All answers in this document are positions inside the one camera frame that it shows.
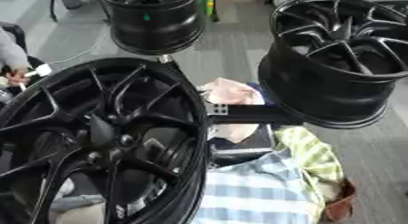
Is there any white plug block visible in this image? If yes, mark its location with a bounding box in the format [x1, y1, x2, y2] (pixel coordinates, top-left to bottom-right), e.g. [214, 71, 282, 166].
[24, 64, 55, 79]

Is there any dark box with silver edge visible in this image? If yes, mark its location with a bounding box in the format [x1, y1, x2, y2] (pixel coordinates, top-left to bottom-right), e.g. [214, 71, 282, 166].
[207, 123, 278, 168]

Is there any person's hand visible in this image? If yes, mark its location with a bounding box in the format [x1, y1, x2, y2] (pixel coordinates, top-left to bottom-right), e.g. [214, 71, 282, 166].
[5, 67, 32, 87]

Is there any pink cloth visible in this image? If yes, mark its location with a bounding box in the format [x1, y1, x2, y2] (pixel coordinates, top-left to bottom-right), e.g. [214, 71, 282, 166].
[198, 77, 267, 144]

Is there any green white checked cloth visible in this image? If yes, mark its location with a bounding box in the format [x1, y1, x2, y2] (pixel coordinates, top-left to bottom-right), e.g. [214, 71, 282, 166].
[272, 126, 346, 224]

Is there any white cable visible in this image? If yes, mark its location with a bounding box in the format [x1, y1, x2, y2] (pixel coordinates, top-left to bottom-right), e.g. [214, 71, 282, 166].
[51, 26, 110, 66]

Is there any colourful toy stack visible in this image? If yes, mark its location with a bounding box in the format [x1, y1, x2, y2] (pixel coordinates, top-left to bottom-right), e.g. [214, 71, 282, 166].
[202, 0, 220, 23]

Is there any large black spoked wheel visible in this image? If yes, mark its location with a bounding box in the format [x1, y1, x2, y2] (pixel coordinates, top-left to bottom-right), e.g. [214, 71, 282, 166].
[0, 57, 210, 224]

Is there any black wheel with green dot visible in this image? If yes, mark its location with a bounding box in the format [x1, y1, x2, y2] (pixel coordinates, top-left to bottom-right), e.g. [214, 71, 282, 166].
[98, 0, 208, 56]

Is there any black multi-spoke wheel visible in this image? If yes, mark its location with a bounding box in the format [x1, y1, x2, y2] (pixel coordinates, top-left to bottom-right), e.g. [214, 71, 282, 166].
[256, 0, 408, 130]

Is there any black metal stand bar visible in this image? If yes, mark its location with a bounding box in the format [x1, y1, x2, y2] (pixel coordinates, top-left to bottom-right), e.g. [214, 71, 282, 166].
[204, 103, 306, 126]

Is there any person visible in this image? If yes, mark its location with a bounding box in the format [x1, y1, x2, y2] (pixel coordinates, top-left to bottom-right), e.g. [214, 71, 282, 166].
[0, 26, 34, 87]

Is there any blue white checked cloth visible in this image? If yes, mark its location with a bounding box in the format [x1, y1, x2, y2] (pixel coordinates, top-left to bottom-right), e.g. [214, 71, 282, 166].
[189, 149, 322, 224]

